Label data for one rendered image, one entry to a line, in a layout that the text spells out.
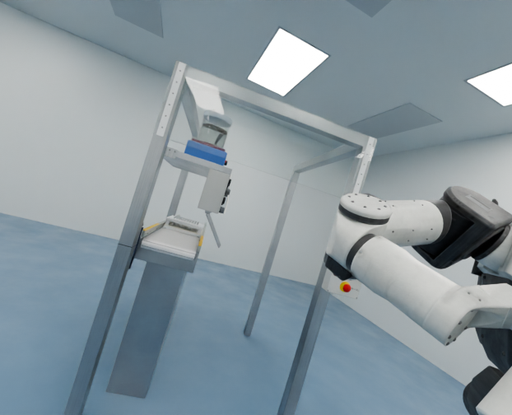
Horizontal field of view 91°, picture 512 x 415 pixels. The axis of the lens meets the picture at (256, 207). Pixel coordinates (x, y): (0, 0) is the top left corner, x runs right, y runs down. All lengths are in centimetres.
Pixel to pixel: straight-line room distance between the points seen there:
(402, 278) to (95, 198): 471
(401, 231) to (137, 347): 141
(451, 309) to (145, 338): 144
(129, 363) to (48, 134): 406
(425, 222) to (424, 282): 21
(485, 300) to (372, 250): 12
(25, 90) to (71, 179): 140
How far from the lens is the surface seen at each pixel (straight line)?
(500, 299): 36
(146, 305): 153
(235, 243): 492
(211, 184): 125
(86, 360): 147
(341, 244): 40
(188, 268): 133
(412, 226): 53
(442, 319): 35
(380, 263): 37
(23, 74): 542
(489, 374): 83
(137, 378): 171
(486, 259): 67
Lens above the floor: 110
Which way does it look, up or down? 1 degrees up
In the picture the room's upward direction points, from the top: 17 degrees clockwise
